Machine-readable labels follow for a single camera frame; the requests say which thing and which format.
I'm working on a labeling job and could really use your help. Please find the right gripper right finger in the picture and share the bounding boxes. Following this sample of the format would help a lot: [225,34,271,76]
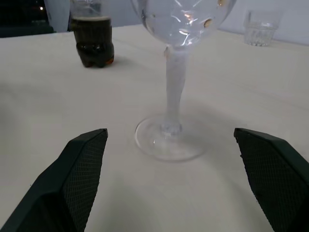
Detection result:
[233,128,309,232]

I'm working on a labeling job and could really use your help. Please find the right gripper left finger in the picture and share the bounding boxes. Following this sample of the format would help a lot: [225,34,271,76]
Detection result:
[0,128,109,232]

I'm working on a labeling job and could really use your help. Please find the clear wine glass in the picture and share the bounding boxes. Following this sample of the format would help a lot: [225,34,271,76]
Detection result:
[129,0,239,163]

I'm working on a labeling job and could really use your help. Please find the small plastic cola bottle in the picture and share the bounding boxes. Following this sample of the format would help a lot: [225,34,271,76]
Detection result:
[69,0,115,68]

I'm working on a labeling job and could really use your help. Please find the clear glass tumbler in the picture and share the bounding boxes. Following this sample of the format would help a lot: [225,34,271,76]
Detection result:
[243,9,282,47]

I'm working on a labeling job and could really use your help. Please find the black laptop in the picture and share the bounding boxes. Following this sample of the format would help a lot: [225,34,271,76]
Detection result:
[0,0,56,38]

